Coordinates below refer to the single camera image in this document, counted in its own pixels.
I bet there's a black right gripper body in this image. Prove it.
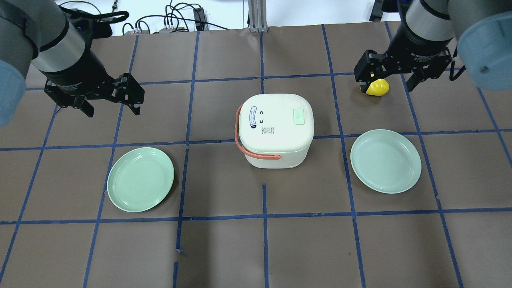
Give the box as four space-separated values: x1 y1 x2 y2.
354 48 453 80

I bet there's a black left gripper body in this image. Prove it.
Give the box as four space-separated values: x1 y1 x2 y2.
44 74 121 107

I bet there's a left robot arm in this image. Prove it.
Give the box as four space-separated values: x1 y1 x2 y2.
0 0 145 126

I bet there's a green plate near left arm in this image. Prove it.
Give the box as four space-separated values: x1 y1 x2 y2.
106 147 174 213

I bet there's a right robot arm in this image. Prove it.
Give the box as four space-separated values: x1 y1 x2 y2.
354 0 512 93

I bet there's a green plate near right arm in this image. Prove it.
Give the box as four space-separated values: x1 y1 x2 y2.
350 129 422 194

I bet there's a white rice cooker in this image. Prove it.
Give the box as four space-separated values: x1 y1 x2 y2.
234 94 314 169

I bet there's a yellow toy bell pepper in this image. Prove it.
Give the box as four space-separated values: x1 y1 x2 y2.
365 80 390 97

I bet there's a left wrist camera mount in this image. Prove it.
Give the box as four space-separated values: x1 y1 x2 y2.
60 7 130 39

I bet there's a black cable bundle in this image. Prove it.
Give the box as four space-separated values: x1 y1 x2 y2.
122 0 230 36

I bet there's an aluminium frame post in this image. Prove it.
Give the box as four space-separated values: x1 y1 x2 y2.
248 0 268 33

